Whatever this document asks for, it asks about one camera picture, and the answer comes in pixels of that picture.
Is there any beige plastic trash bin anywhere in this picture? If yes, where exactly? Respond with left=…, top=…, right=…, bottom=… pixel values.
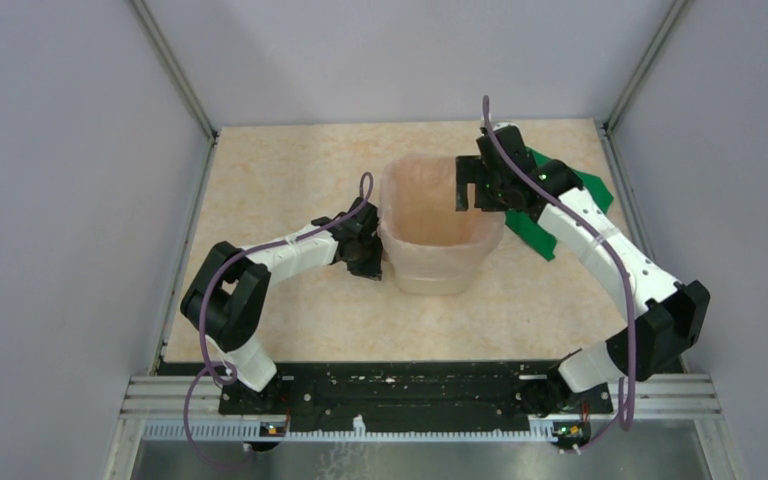
left=392, top=265, right=479, bottom=296

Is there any pink plastic trash bag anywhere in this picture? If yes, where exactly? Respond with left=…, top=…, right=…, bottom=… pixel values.
left=378, top=154, right=505, bottom=280

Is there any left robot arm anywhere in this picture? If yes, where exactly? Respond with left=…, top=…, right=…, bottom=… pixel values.
left=180, top=197, right=383, bottom=414

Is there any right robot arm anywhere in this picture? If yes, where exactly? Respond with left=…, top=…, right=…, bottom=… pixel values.
left=455, top=123, right=711, bottom=415

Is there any green cloth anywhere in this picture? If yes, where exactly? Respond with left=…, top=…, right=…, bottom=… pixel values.
left=505, top=169, right=614, bottom=261

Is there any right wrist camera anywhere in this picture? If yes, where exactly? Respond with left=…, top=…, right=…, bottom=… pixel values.
left=493, top=122, right=518, bottom=133

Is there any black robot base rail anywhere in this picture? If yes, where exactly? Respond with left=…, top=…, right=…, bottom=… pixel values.
left=219, top=360, right=613, bottom=434

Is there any right aluminium frame post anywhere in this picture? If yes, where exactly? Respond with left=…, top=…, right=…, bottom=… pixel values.
left=602, top=0, right=694, bottom=137

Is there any aluminium frame post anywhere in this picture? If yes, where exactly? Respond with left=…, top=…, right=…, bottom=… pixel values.
left=602, top=0, right=694, bottom=137
left=127, top=0, right=219, bottom=145

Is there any white cable duct strip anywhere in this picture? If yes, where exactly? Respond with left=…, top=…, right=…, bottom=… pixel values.
left=143, top=416, right=585, bottom=443

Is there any left aluminium frame post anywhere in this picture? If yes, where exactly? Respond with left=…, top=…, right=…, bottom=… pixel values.
left=127, top=0, right=219, bottom=145

